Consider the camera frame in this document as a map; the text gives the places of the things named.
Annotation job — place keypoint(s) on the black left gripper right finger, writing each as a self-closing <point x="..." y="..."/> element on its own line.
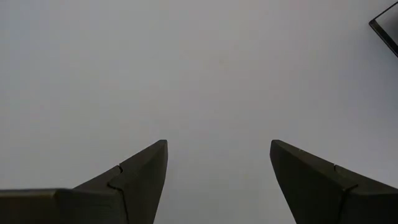
<point x="326" y="196"/>

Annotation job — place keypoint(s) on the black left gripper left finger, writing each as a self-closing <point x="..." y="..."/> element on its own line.
<point x="136" y="193"/>

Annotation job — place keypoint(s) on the wooden shelf with black frame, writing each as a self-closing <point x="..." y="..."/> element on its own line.
<point x="384" y="34"/>

